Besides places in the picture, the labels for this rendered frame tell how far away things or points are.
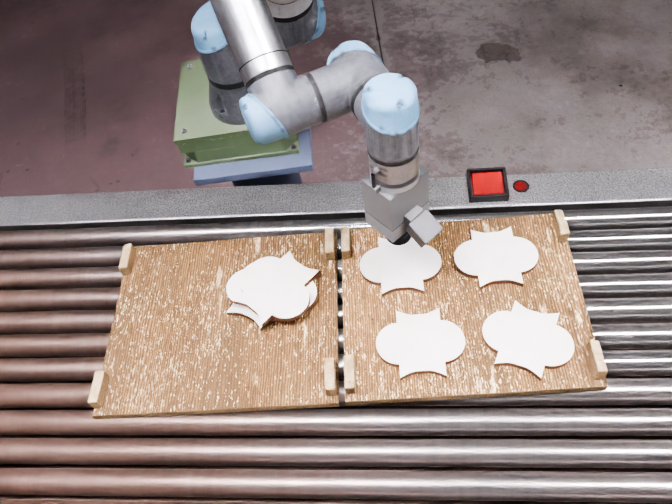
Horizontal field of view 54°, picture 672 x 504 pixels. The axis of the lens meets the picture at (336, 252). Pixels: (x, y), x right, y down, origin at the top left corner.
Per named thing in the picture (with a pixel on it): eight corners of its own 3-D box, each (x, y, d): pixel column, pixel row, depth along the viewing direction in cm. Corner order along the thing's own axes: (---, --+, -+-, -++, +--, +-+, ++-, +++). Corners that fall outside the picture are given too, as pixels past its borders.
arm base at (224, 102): (209, 86, 153) (196, 51, 145) (273, 71, 153) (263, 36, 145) (213, 131, 144) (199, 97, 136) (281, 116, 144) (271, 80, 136)
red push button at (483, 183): (470, 176, 134) (471, 172, 133) (501, 175, 133) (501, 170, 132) (473, 199, 131) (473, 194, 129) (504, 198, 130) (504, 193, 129)
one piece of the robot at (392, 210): (412, 205, 93) (414, 271, 106) (455, 169, 95) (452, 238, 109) (353, 163, 98) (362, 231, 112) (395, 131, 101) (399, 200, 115)
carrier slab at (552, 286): (341, 235, 128) (341, 230, 127) (558, 217, 125) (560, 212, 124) (346, 405, 108) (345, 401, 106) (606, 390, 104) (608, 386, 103)
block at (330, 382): (326, 363, 111) (323, 356, 109) (337, 363, 111) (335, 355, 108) (325, 397, 107) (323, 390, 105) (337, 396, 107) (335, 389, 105)
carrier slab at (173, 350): (131, 251, 132) (128, 246, 131) (337, 236, 128) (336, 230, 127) (95, 420, 111) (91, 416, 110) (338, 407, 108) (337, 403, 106)
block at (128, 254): (128, 251, 130) (123, 242, 128) (137, 250, 130) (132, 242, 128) (122, 276, 126) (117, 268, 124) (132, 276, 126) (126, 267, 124)
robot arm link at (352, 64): (298, 54, 97) (326, 98, 91) (368, 28, 99) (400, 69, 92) (308, 95, 104) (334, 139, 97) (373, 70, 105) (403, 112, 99)
